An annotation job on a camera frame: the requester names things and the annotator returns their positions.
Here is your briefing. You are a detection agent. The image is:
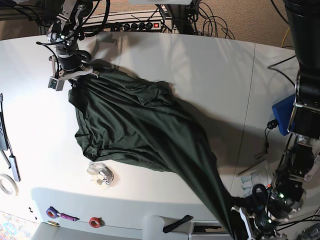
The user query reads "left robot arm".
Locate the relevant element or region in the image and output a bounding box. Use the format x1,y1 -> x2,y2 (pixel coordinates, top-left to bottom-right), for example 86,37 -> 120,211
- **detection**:
232,0 -> 320,240

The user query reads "dark green t-shirt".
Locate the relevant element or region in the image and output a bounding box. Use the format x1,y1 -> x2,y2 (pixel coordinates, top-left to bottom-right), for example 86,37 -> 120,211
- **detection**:
68,63 -> 247,240

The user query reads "grey usb hub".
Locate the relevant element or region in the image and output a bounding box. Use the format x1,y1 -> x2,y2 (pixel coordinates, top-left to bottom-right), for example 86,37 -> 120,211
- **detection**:
9,155 -> 21,182

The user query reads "dark remote control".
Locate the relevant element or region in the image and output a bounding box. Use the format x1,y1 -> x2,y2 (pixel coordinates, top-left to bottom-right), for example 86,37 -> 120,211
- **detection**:
0,112 -> 9,151

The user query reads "white tape roll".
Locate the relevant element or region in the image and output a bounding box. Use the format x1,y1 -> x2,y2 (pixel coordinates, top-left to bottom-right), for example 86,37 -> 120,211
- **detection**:
0,174 -> 19,197

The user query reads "black cable with carabiner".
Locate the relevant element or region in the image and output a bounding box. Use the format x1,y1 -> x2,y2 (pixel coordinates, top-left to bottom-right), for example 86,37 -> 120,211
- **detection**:
254,119 -> 279,161

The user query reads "purple tape roll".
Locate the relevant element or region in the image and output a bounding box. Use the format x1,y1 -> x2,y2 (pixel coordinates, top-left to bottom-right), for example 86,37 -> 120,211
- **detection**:
46,206 -> 59,219

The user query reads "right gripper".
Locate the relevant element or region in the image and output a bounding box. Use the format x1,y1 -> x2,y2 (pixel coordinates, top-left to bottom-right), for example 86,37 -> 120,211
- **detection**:
48,51 -> 100,91

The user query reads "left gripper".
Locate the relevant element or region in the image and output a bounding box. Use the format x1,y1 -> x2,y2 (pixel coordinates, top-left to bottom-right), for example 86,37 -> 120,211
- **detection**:
231,205 -> 288,240

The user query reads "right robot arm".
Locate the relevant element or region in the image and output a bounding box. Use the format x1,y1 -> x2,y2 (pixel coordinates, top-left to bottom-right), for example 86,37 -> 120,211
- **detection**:
36,0 -> 111,91

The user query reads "red tape roll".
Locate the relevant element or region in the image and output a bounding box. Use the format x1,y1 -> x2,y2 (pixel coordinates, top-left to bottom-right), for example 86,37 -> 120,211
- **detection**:
88,217 -> 102,229

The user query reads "black power strip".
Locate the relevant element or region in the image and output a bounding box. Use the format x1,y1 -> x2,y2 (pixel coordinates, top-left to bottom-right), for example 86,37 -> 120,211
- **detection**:
110,21 -> 162,32

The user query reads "paper instruction booklet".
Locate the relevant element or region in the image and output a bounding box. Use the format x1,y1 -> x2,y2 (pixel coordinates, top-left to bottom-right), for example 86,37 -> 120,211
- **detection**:
236,160 -> 273,197

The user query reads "yellow cable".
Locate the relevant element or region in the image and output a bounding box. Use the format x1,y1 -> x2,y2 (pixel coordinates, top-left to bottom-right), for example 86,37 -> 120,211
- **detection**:
280,27 -> 291,48

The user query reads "blue box with black knob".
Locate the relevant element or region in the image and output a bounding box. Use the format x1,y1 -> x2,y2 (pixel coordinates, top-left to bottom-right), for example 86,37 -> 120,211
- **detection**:
272,94 -> 295,136

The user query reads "purple marker pen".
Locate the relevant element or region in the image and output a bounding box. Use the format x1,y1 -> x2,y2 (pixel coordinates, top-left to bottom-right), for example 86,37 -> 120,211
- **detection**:
58,213 -> 79,222

